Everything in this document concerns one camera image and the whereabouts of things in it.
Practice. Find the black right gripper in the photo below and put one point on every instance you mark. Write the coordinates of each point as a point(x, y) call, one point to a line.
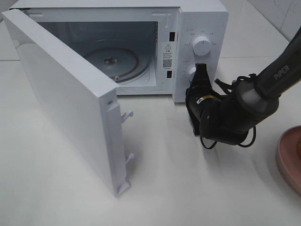
point(199, 91)

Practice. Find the white microwave door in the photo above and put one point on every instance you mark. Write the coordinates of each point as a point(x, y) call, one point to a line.
point(80, 99)

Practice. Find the pink round plate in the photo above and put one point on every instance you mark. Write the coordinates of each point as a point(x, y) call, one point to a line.
point(288, 162)

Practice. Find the burger with lettuce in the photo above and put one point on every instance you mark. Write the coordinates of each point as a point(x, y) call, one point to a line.
point(298, 148)

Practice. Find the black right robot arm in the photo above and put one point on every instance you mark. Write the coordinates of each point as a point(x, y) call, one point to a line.
point(231, 118)

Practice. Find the lower white timer knob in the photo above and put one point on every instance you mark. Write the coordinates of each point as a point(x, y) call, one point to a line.
point(191, 73)

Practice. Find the upper white power knob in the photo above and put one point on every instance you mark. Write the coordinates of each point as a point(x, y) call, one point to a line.
point(201, 45)

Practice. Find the white microwave oven body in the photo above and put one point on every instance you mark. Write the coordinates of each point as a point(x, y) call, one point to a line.
point(159, 32)

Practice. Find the glass microwave turntable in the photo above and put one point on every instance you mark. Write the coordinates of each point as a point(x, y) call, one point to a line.
point(119, 64)

